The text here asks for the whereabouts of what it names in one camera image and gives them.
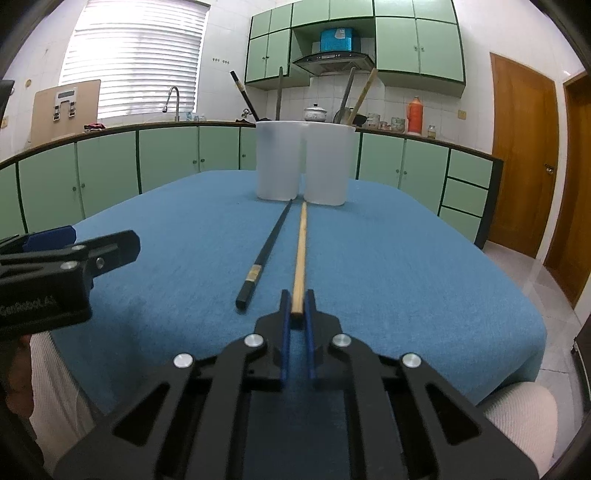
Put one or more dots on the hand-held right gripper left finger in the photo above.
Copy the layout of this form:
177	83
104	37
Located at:
285	341

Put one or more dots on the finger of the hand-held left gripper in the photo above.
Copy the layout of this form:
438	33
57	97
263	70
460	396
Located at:
48	237
111	249

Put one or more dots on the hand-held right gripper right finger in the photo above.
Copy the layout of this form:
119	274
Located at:
309	341

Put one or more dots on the black chopstick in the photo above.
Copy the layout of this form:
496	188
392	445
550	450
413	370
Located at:
266	254
241	90

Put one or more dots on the wooden chopstick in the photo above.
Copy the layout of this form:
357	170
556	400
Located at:
302	249
364	91

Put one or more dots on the white plastic utensil holder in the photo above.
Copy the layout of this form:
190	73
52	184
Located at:
281	161

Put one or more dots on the grey metal chopstick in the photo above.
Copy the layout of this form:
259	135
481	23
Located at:
349	92

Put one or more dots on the person's left hand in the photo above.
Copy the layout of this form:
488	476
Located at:
16	369

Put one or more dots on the green lower kitchen cabinets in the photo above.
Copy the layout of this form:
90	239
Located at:
106	170

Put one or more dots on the green kitchen cabinets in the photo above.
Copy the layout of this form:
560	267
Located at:
415	41
106	170

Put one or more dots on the blue tablecloth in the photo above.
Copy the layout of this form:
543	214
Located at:
392	258

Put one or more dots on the dark red cloth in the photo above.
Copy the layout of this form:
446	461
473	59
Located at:
93	127

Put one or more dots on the brown board with white device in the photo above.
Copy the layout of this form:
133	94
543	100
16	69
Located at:
44	115

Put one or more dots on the small sink-side containers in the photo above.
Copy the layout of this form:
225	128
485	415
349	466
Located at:
196	117

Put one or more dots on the steel kitchen faucet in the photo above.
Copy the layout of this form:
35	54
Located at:
174	99

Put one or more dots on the white window blind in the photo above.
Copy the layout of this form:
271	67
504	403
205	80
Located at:
134	55

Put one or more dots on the person's white pants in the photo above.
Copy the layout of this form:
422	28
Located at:
517	415

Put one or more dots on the black wok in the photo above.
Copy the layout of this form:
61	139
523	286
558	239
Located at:
362	121

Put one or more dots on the white cooking pot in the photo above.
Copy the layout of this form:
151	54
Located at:
316	113

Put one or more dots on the patterned bowls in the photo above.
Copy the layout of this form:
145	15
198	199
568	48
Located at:
397	124

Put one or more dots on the orange thermos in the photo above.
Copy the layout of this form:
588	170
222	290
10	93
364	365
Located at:
414	117

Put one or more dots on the black range hood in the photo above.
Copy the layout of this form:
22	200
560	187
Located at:
332	62

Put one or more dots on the wooden door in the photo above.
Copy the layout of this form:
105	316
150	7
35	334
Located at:
572	194
521	157

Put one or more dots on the blue box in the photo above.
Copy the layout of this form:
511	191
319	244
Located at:
337	39

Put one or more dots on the green upper kitchen cabinets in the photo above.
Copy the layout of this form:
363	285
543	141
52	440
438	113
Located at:
415	41

